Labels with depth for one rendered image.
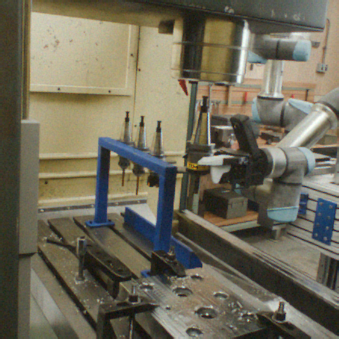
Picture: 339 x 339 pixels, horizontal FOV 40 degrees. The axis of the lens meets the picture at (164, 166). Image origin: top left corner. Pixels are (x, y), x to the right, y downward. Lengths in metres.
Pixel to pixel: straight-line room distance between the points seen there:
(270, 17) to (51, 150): 1.23
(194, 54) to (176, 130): 1.27
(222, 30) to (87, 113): 1.13
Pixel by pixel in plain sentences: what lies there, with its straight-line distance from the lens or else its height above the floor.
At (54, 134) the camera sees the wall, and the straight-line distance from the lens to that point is 1.94.
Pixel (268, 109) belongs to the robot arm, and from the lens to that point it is 2.07.
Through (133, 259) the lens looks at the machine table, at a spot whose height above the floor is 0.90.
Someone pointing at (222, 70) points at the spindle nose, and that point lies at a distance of 0.93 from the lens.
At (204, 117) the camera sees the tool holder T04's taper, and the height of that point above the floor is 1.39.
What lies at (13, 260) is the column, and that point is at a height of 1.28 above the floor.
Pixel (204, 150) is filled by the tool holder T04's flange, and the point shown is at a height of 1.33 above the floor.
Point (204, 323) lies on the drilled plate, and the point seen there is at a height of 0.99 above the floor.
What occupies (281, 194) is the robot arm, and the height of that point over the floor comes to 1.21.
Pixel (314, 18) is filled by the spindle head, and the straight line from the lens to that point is 1.03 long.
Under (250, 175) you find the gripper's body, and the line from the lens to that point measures 1.09.
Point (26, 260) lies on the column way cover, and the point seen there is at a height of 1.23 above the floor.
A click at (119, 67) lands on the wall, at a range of 2.01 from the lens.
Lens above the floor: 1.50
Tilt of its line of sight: 13 degrees down
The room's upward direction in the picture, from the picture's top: 5 degrees clockwise
